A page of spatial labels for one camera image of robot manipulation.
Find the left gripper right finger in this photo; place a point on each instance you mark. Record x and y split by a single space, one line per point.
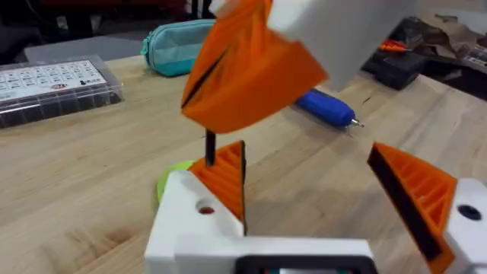
430 198

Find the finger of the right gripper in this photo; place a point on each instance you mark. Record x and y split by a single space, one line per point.
266 80
236 23

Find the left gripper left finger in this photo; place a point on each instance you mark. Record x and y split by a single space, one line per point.
182 198

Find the black screw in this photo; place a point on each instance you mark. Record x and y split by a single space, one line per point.
210 148

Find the blue electric screwdriver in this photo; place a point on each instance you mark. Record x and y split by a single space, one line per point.
327 108

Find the clear plastic screw box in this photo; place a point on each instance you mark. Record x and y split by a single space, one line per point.
49 91

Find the green disc with holes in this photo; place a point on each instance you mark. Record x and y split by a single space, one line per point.
167 179

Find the teal zip bag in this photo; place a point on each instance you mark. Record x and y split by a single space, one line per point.
171 47

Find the black tool case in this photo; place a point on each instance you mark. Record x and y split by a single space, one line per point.
395 68

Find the brown paper heap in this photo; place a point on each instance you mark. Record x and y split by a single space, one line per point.
452 38

